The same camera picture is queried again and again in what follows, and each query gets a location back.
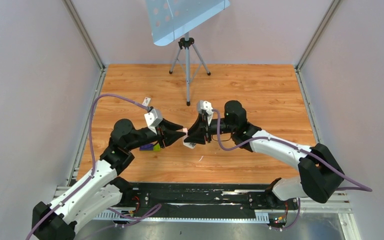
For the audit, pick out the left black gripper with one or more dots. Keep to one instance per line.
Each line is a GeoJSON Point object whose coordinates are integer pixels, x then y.
{"type": "Point", "coordinates": [169, 136]}

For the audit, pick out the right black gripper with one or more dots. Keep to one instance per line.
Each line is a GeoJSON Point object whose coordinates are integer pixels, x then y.
{"type": "Point", "coordinates": [197, 133]}

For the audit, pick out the white staple box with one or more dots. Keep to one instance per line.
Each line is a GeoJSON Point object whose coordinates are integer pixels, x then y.
{"type": "Point", "coordinates": [146, 101]}

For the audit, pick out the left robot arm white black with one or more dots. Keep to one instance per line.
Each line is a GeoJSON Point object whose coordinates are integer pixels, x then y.
{"type": "Point", "coordinates": [102, 187]}

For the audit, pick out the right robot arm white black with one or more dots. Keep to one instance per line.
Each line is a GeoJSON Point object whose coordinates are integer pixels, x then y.
{"type": "Point", "coordinates": [319, 173]}

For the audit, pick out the purple green toy brick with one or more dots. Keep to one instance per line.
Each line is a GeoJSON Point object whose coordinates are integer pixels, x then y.
{"type": "Point", "coordinates": [154, 147]}

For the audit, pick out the grey tripod stand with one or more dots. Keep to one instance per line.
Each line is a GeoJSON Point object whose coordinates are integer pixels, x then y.
{"type": "Point", "coordinates": [185, 43]}

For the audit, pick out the light blue perforated board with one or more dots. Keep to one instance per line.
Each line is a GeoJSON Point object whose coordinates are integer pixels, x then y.
{"type": "Point", "coordinates": [171, 19]}

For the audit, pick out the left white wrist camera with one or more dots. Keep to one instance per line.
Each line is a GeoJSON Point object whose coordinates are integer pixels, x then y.
{"type": "Point", "coordinates": [154, 116]}

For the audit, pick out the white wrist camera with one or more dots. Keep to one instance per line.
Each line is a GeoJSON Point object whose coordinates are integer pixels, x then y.
{"type": "Point", "coordinates": [204, 106]}
{"type": "Point", "coordinates": [154, 116]}

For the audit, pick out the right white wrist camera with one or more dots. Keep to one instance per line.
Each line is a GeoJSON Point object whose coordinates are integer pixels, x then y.
{"type": "Point", "coordinates": [204, 106]}

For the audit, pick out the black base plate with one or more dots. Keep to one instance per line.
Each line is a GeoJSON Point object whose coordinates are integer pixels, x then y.
{"type": "Point", "coordinates": [202, 200]}

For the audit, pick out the white slotted cable duct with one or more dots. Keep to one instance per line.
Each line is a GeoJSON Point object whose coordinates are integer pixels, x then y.
{"type": "Point", "coordinates": [259, 218]}

